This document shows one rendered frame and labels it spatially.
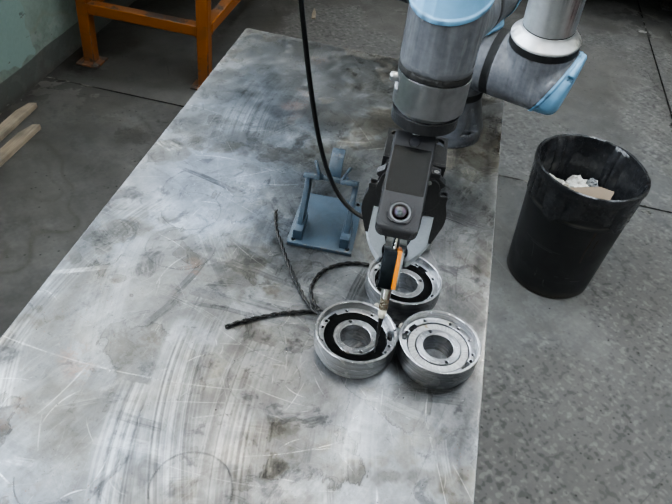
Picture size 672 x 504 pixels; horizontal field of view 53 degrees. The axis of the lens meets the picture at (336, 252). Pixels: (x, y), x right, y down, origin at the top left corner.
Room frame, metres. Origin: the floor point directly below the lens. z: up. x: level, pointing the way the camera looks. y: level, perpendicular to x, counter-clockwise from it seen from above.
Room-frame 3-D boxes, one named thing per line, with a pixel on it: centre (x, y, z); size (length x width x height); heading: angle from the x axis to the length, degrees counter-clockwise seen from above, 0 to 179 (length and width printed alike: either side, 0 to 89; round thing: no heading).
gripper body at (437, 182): (0.64, -0.07, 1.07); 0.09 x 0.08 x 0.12; 176
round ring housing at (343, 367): (0.57, -0.04, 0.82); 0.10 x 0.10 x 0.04
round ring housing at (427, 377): (0.58, -0.15, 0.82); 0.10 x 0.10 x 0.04
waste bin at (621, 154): (1.71, -0.71, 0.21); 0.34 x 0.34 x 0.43
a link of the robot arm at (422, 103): (0.64, -0.07, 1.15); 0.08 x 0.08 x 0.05
